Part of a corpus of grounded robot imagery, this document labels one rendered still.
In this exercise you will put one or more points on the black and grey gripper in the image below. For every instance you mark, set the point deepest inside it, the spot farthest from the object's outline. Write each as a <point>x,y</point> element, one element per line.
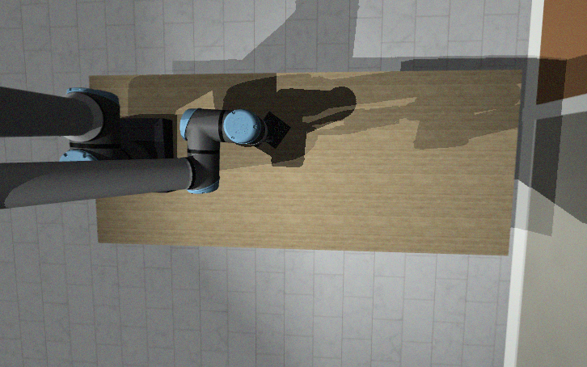
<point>270,135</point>

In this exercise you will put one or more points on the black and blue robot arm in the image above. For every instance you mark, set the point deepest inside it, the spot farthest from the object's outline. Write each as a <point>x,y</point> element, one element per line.
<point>93,120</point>

